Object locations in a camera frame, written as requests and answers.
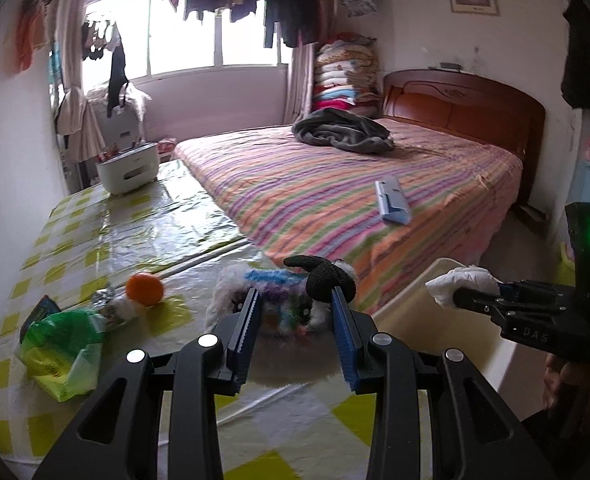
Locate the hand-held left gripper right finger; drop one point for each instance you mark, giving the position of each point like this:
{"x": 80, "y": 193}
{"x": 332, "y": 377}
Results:
{"x": 345, "y": 340}

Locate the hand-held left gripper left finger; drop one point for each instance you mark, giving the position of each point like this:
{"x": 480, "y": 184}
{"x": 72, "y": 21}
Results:
{"x": 247, "y": 330}

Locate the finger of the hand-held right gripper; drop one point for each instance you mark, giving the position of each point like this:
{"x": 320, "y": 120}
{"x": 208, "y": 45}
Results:
{"x": 509, "y": 290}
{"x": 477, "y": 301}

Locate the white tissue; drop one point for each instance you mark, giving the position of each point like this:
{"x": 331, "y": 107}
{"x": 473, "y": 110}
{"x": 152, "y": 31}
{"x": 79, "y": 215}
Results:
{"x": 460, "y": 280}

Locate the white black plush toy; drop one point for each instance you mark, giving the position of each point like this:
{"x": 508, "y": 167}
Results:
{"x": 285, "y": 310}

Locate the cream plastic trash bin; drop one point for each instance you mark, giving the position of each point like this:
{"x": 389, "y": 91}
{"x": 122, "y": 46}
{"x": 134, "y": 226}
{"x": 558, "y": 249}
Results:
{"x": 425, "y": 320}

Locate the orange fruit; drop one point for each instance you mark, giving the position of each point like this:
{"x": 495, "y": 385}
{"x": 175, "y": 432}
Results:
{"x": 145, "y": 288}

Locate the green plastic bag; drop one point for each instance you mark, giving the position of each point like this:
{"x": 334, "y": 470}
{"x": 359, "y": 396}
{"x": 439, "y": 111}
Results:
{"x": 60, "y": 355}

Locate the person's right hand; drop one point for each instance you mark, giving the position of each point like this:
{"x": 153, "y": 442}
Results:
{"x": 562, "y": 380}

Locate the small white paper wad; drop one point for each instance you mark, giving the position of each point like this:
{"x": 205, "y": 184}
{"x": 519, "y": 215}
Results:
{"x": 124, "y": 308}

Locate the blue white folded pouch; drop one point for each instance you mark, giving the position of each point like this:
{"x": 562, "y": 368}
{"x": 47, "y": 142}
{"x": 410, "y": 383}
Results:
{"x": 392, "y": 202}

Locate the checkered plastic tablecloth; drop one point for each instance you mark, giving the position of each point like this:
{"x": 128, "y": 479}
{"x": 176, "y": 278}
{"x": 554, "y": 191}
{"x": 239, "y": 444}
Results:
{"x": 140, "y": 230}

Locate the crumpled foil ball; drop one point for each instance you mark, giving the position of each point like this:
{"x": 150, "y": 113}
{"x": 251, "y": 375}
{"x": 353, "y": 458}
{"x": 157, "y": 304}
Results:
{"x": 102, "y": 298}

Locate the striped bed sheet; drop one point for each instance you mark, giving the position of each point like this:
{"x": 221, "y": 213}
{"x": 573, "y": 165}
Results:
{"x": 315, "y": 190}

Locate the wooden bed headboard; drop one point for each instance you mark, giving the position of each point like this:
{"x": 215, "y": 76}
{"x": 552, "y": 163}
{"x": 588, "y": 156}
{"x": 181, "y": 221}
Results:
{"x": 465, "y": 110}

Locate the white storage box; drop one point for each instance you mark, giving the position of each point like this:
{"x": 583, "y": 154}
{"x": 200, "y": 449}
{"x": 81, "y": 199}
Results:
{"x": 125, "y": 167}

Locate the grey blanket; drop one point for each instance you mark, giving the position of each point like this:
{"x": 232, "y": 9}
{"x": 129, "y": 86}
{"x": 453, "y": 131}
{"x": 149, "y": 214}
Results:
{"x": 340, "y": 130}

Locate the blue green snack packet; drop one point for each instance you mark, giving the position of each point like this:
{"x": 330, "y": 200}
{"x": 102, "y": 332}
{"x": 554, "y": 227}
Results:
{"x": 37, "y": 312}

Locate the dark item on headboard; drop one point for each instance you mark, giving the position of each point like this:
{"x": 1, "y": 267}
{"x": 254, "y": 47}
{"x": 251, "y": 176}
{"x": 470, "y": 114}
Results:
{"x": 447, "y": 66}

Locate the pink straight curtain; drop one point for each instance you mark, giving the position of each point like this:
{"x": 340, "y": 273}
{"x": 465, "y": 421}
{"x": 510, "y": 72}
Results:
{"x": 297, "y": 85}

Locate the stack of folded quilts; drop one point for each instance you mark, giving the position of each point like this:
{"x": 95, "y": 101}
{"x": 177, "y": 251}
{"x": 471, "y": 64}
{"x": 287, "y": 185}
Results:
{"x": 345, "y": 75}

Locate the black hanging garment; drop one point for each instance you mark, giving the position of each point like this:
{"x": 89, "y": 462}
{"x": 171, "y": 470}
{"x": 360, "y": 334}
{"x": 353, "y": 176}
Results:
{"x": 116, "y": 80}

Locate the pink tied curtain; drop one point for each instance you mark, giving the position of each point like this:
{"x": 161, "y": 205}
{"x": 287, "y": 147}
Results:
{"x": 72, "y": 60}

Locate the sock drying hanger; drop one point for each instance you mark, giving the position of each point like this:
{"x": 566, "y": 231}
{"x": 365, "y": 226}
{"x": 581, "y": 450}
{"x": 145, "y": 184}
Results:
{"x": 97, "y": 40}

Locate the orange hanging garment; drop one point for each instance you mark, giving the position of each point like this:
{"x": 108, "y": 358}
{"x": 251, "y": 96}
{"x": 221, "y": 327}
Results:
{"x": 30, "y": 35}

